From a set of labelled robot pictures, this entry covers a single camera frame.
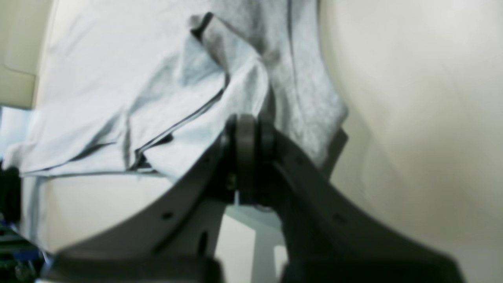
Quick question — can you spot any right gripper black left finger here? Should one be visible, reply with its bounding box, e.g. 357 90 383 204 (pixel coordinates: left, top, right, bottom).
39 118 257 283

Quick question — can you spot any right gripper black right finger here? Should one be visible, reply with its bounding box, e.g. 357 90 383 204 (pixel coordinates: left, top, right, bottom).
257 122 465 283

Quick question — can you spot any grey T-shirt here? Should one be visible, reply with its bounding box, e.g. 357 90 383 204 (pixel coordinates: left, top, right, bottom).
2 0 347 189

